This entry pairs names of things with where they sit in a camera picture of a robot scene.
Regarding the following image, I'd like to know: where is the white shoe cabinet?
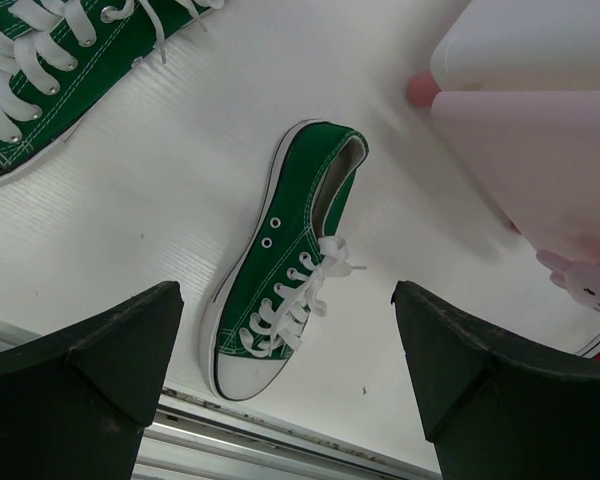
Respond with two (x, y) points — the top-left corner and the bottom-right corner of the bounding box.
(406, 1), (600, 108)

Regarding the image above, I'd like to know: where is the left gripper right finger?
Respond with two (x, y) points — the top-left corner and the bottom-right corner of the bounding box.
(391, 281), (600, 479)

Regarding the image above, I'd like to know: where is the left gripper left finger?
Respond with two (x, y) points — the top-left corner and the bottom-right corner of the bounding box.
(0, 281), (183, 479)

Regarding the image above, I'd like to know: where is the green sneaker left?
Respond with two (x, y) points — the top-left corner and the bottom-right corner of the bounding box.
(0, 0), (224, 181)

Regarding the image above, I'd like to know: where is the aluminium rail frame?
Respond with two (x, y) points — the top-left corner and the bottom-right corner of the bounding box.
(0, 319), (441, 480)

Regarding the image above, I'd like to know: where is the green sneaker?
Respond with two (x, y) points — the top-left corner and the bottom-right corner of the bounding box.
(198, 119), (369, 401)
(0, 0), (224, 181)

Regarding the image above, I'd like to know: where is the green sneaker centre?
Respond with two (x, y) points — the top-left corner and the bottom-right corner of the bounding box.
(198, 119), (369, 401)

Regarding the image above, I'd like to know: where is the pink front drawer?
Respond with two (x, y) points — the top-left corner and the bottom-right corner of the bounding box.
(431, 91), (600, 263)

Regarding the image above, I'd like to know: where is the pink bunny drawer knob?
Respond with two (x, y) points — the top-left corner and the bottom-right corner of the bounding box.
(536, 250), (600, 313)

